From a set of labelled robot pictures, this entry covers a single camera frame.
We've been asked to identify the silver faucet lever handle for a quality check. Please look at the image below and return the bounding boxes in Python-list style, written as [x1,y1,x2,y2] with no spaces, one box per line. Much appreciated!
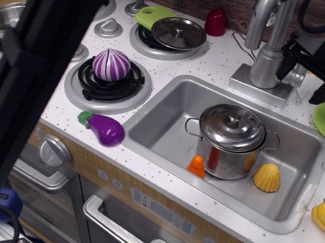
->
[294,63,308,83]

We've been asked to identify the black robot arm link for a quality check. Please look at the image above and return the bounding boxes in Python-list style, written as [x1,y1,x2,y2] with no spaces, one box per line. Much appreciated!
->
[0,0,103,189]

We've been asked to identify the silver toy faucet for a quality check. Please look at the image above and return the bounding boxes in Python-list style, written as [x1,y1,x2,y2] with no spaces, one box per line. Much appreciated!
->
[228,0,302,109]

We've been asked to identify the stainless steel pot lid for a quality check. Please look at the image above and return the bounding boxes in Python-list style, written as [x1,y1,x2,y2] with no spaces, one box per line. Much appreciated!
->
[199,104,266,152]

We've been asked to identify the grey toy sink basin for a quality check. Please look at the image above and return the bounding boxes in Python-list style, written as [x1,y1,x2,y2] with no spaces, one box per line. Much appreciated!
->
[123,75,325,234]

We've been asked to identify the red toy cup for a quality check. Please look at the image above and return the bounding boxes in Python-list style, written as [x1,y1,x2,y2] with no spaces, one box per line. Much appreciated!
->
[204,8,227,37]

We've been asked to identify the yellow toy corn piece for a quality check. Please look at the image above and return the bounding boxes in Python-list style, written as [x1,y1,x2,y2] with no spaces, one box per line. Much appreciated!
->
[254,163,281,193]

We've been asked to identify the loose steel lid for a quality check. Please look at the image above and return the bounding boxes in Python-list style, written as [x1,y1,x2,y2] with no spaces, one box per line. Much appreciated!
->
[151,17,207,50]

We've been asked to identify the orange toy carrot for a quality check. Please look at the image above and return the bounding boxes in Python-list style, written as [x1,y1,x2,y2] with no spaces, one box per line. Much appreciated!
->
[186,155,206,179]

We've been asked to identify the rear black stove burner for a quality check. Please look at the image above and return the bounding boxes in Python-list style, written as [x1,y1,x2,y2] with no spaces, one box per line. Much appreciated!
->
[129,24,200,61]

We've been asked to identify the black stove burner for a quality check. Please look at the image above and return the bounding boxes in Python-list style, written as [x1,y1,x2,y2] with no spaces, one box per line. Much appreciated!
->
[64,58,152,115]
[129,24,200,61]

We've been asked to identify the green toy cutting board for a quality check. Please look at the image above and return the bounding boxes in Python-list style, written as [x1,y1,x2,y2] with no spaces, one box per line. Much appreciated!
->
[134,6,179,31]

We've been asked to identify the silver stove knob rear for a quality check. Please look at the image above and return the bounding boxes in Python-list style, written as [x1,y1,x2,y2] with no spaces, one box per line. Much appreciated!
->
[124,0,147,17]

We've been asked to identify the silver stove knob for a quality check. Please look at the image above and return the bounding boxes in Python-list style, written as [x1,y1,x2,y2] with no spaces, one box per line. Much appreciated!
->
[124,0,147,17]
[94,18,123,39]
[70,44,89,63]

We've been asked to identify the purple white toy onion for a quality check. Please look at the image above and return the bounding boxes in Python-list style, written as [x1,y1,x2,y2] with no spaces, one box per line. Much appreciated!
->
[92,48,131,82]

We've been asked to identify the silver stove knob middle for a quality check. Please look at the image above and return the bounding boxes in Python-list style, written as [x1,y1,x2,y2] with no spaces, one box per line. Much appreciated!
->
[94,18,123,39]

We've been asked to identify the purple toy eggplant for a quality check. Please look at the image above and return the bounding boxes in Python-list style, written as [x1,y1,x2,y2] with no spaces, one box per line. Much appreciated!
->
[77,111,125,147]

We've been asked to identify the far left stove burner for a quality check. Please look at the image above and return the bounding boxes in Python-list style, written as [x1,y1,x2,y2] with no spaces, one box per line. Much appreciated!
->
[92,0,116,22]

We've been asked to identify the front black stove burner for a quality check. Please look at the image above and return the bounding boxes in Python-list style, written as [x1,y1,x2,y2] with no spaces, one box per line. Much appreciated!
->
[64,58,152,115]

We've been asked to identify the silver stove knob front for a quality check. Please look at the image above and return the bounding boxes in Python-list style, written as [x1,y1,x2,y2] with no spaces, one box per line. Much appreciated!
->
[70,44,89,63]

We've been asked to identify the silver oven dial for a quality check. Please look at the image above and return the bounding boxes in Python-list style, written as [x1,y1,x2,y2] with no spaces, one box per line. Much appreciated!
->
[37,134,72,167]

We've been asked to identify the steel bowl on burner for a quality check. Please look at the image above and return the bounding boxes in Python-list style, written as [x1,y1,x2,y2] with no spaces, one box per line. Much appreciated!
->
[0,2,26,43]

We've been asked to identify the thin wire rack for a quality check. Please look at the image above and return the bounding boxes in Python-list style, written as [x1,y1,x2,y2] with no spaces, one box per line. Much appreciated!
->
[232,32,256,61]

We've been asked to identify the silver dishwasher handle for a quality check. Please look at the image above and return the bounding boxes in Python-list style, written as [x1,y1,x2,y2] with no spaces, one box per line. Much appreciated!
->
[83,195,166,243]

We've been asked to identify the silver oven door handle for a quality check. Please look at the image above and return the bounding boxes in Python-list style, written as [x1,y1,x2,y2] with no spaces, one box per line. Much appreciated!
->
[12,159,75,195]

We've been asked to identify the blue clamp with cable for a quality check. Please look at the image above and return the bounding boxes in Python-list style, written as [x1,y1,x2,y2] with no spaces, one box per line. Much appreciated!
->
[0,186,26,243]

